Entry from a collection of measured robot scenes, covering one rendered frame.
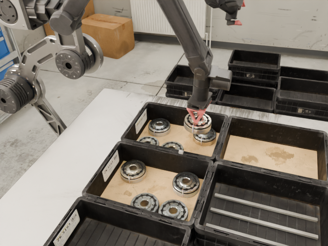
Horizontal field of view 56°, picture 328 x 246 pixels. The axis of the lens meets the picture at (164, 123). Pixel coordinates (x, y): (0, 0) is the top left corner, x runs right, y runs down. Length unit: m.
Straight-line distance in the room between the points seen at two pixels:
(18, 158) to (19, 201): 1.38
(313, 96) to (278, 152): 1.15
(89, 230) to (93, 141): 0.64
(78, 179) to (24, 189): 0.24
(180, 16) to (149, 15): 3.42
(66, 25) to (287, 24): 3.35
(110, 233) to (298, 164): 0.79
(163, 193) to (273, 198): 0.40
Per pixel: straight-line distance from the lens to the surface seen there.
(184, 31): 0.91
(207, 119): 1.18
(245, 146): 1.40
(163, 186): 1.22
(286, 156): 1.40
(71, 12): 1.03
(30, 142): 2.98
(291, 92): 2.49
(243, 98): 2.54
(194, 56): 0.96
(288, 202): 1.23
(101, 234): 1.12
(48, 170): 1.59
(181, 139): 1.41
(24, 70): 1.83
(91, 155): 1.59
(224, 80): 1.04
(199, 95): 1.08
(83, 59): 1.43
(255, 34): 4.17
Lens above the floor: 1.75
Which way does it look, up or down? 38 degrees down
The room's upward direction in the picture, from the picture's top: 3 degrees counter-clockwise
